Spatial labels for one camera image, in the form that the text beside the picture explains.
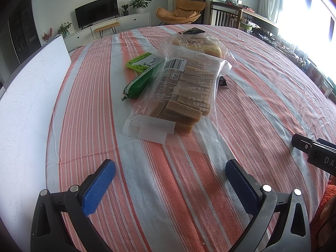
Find small wooden bench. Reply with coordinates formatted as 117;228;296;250
94;22;121;39

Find green stick snack packet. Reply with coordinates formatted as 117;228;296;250
121;64;159;102

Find white television cabinet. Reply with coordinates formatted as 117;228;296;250
63;12;151;51

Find black display cabinet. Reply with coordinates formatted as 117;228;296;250
7;0;44;66

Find large potted plant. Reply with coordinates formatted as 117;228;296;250
128;0;152;13

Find clear bag of bread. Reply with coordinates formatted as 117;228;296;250
168;33;227;59

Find orange striped tablecloth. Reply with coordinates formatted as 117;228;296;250
46;24;336;252

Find orange fleece garment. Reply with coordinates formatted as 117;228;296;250
324;185;336;202

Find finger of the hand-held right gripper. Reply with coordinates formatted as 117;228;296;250
291;133;315;153

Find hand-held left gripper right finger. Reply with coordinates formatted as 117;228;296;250
225;159;311;252

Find green plant in vase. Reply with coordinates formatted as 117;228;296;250
57;22;72;37

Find light green packet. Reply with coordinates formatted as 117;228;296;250
126;52;158;74

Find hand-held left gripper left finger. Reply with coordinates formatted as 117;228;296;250
30;159;117;252

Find orange lounge chair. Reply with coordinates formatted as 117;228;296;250
156;0;208;27

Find clear bag of brown cakes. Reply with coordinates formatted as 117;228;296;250
122;43;234;145

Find person's right hand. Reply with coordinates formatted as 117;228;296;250
319;199;336;244

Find large window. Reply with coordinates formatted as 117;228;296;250
277;0;336;66

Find group of jars and bottles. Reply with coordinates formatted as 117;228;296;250
273;35;336;97

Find black television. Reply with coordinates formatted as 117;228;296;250
75;0;118;29

